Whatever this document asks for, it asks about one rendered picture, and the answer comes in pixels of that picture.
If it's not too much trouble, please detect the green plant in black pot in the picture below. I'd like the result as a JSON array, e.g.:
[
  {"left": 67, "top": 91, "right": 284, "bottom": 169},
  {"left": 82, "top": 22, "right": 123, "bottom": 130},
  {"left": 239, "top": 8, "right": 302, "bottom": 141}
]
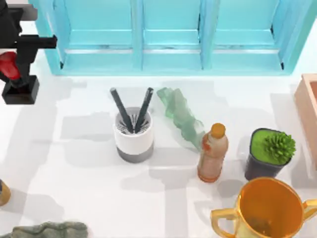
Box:
[{"left": 244, "top": 127, "right": 297, "bottom": 181}]

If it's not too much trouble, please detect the gold trophy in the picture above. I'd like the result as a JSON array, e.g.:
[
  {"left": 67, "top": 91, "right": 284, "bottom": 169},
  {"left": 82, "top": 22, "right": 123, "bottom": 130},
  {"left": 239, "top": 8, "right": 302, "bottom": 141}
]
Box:
[{"left": 210, "top": 177, "right": 317, "bottom": 238}]

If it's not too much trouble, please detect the white and grey pen holder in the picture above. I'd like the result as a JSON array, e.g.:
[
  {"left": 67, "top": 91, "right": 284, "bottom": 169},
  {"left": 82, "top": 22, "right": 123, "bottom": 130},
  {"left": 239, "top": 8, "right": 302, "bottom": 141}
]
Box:
[{"left": 113, "top": 107, "right": 155, "bottom": 164}]

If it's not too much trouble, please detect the light blue rack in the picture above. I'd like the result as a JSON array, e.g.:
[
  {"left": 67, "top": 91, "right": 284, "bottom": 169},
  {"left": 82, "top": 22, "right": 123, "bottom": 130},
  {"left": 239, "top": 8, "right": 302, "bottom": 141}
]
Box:
[{"left": 27, "top": 0, "right": 317, "bottom": 77}]

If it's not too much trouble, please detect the clear green crumpled bag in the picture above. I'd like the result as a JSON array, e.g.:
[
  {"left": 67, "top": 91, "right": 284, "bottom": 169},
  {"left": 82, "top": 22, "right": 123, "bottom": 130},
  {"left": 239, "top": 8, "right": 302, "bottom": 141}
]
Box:
[{"left": 156, "top": 87, "right": 207, "bottom": 152}]

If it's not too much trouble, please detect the orange bottle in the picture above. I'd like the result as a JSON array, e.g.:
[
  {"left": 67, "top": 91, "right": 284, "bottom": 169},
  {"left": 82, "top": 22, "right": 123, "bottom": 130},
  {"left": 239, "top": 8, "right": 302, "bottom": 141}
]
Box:
[{"left": 197, "top": 122, "right": 229, "bottom": 183}]

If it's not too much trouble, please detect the grey green lumpy object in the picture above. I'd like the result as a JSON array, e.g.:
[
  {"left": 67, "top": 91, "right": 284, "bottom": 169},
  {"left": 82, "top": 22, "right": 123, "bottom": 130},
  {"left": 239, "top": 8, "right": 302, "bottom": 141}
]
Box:
[{"left": 10, "top": 219, "right": 89, "bottom": 238}]

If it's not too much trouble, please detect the black pen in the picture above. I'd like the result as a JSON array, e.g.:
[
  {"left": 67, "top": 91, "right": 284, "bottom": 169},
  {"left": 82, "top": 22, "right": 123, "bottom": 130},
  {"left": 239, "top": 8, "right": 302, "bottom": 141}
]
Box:
[
  {"left": 109, "top": 87, "right": 135, "bottom": 134},
  {"left": 134, "top": 87, "right": 155, "bottom": 134}
]

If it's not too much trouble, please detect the salmon-coloured box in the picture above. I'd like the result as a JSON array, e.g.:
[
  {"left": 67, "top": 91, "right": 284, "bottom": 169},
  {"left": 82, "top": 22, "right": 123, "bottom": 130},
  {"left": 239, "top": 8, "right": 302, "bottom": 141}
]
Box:
[{"left": 294, "top": 73, "right": 317, "bottom": 171}]

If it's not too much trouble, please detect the red trophy with black base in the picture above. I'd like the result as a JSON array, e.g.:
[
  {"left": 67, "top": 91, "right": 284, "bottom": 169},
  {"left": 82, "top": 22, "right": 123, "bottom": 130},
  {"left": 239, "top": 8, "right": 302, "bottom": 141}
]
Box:
[{"left": 0, "top": 51, "right": 40, "bottom": 105}]

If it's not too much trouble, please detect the tan and dark round object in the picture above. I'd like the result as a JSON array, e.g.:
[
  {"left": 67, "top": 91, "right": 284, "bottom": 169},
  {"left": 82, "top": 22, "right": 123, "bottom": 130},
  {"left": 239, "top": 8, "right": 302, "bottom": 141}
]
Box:
[{"left": 0, "top": 179, "right": 12, "bottom": 207}]

